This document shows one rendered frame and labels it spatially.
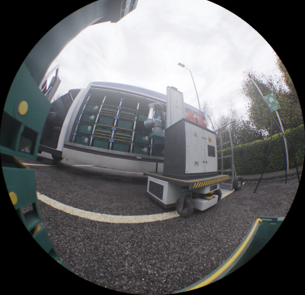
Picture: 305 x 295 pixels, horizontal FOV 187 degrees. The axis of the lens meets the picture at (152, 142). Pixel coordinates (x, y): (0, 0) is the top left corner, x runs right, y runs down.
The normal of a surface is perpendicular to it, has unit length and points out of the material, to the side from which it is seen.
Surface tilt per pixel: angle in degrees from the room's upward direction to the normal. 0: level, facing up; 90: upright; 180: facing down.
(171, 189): 90
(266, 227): 87
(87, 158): 90
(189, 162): 90
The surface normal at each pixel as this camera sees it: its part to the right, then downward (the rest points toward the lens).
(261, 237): -0.94, -0.21
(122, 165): 0.36, -0.22
